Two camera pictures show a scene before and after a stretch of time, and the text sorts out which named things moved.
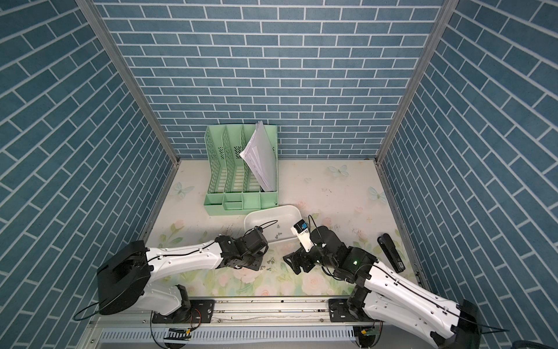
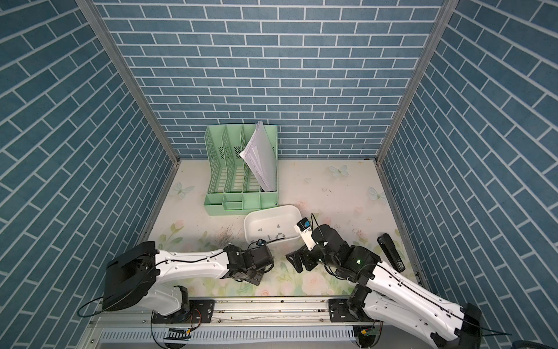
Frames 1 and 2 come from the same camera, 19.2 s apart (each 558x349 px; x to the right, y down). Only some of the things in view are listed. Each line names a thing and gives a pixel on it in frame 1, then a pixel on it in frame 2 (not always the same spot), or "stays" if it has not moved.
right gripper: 295,263 stays
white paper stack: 257,153 stays
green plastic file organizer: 232,187 stays
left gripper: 259,264 to 259,279
